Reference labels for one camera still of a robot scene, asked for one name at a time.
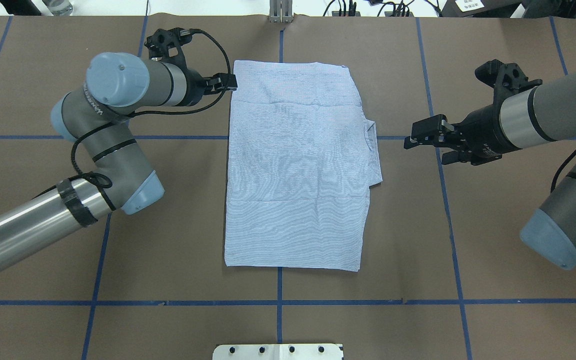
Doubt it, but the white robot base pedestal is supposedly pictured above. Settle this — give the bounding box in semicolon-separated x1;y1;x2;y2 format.
212;342;345;360

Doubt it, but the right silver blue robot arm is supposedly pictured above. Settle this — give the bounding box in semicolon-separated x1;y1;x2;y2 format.
404;59;576;271

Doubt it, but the aluminium frame post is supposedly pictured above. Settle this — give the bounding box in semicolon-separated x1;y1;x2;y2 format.
269;0;294;24

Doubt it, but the black box white label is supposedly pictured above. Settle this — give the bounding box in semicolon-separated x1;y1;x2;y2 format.
440;0;522;18

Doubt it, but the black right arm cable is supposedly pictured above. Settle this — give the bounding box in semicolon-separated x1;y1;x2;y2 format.
550;141;576;195

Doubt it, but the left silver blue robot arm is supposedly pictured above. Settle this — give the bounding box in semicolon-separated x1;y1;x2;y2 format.
0;52;237;272

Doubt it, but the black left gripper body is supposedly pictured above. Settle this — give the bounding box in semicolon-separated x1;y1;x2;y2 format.
183;69;218;107

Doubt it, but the clear bottle black lid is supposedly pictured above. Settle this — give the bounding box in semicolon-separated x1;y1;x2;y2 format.
42;0;74;17

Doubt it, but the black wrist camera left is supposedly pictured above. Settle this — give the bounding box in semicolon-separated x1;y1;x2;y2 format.
143;27;194;67

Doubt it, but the blue striped button shirt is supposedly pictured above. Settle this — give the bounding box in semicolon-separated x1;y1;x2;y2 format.
224;60;383;272

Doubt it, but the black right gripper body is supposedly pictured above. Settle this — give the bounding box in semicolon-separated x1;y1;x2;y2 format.
441;104;520;166

